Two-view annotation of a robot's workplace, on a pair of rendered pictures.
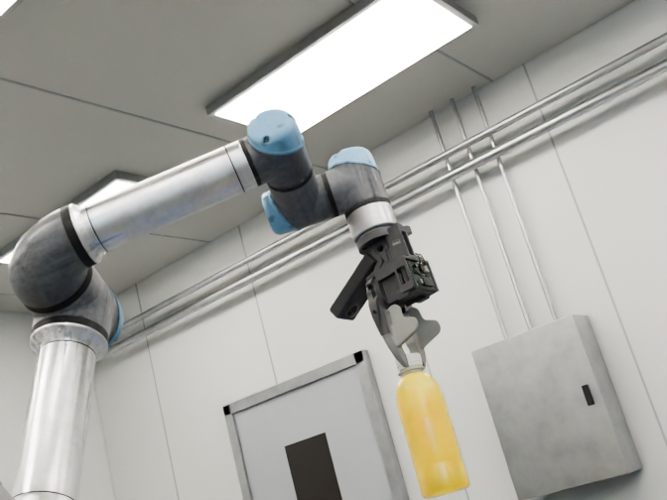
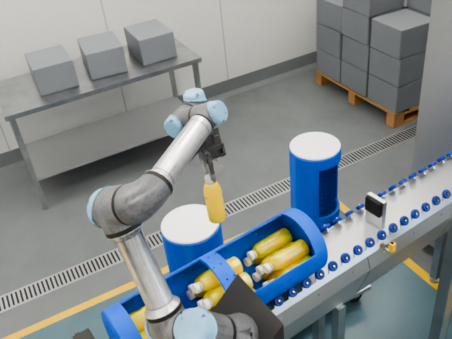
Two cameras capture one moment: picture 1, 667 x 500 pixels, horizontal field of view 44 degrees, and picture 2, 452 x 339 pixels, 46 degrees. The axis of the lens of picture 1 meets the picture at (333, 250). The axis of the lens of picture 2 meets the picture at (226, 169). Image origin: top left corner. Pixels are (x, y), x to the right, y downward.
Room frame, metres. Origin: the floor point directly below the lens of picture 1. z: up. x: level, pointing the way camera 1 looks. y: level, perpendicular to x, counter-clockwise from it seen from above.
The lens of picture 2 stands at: (0.32, 1.28, 2.66)
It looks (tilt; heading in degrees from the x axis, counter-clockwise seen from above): 35 degrees down; 302
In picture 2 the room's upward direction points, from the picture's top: 7 degrees counter-clockwise
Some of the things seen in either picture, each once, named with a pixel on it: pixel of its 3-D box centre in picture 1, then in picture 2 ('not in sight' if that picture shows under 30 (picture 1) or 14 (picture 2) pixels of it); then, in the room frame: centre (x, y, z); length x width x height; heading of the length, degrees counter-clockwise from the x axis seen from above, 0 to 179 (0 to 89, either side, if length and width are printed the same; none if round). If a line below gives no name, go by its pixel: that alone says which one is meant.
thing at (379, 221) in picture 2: not in sight; (374, 211); (0.77, -0.67, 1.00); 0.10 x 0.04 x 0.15; 153
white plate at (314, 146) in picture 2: not in sight; (315, 145); (1.21, -1.07, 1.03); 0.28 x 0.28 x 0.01
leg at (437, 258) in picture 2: not in sight; (440, 244); (0.52, -1.33, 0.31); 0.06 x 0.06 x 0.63; 63
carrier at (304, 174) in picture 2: not in sight; (315, 208); (1.21, -1.07, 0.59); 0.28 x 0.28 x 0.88
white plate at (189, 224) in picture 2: not in sight; (190, 223); (1.52, -0.25, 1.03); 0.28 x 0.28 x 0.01
